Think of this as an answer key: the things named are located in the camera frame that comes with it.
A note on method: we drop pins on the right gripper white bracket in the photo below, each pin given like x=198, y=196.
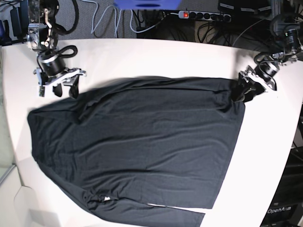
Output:
x=49, y=86

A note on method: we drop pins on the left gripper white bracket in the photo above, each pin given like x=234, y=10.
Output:
x=252, y=82

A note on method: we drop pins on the black long-sleeve T-shirt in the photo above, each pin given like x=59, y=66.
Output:
x=142, y=152

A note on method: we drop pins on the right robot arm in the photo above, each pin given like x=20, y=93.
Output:
x=42, y=37

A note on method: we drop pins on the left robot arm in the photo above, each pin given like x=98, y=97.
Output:
x=286, y=30

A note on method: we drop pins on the black power brick on floor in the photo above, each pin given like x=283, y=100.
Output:
x=19, y=19

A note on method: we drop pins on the blue box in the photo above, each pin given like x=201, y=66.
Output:
x=148, y=4

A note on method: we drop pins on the black OpenArm base unit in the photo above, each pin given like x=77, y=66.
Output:
x=286, y=208

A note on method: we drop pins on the white power strip red switch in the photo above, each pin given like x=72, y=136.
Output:
x=204, y=16

